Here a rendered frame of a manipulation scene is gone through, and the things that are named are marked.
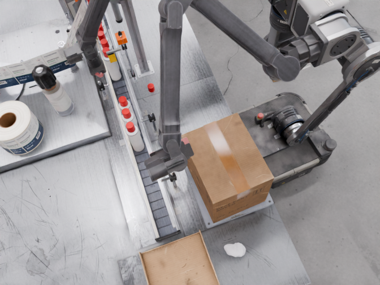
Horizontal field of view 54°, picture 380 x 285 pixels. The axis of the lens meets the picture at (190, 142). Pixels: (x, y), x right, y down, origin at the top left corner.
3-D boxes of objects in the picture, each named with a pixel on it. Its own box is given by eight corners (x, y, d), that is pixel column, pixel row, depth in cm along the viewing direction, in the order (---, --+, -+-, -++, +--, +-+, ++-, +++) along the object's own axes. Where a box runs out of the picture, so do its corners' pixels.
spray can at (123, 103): (125, 120, 175) (115, 96, 157) (135, 116, 176) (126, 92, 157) (128, 129, 173) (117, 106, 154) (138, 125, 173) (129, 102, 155)
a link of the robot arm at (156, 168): (176, 138, 110) (169, 129, 117) (139, 154, 108) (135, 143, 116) (189, 172, 115) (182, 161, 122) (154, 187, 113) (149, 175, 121)
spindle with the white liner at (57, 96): (54, 103, 182) (26, 64, 155) (72, 98, 183) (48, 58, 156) (57, 118, 178) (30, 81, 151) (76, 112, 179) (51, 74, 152)
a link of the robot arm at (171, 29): (186, 0, 96) (176, 0, 106) (164, 0, 95) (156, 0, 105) (182, 155, 111) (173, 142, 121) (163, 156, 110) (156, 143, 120)
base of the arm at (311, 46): (319, 67, 120) (329, 41, 109) (297, 76, 119) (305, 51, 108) (305, 48, 124) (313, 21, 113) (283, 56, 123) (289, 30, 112)
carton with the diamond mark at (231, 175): (185, 162, 167) (180, 134, 143) (234, 142, 170) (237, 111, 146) (213, 224, 154) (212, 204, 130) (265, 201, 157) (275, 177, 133)
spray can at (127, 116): (128, 131, 172) (117, 108, 154) (138, 128, 173) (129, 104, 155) (131, 141, 170) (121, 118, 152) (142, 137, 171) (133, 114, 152)
